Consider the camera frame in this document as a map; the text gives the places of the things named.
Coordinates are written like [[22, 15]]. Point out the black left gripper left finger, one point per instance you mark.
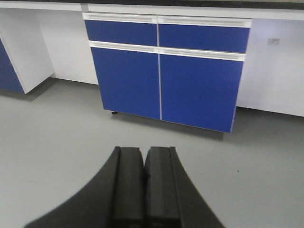
[[113, 198]]

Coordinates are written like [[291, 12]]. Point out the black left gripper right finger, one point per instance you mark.
[[172, 200]]

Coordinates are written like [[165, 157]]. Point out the blue two-door lab cabinet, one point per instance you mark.
[[178, 69]]

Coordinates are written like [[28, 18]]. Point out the blue cabinet at left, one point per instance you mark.
[[9, 80]]

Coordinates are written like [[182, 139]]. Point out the white wall outlet plate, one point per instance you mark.
[[273, 41]]

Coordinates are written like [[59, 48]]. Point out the white lab bench frame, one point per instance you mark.
[[290, 14]]

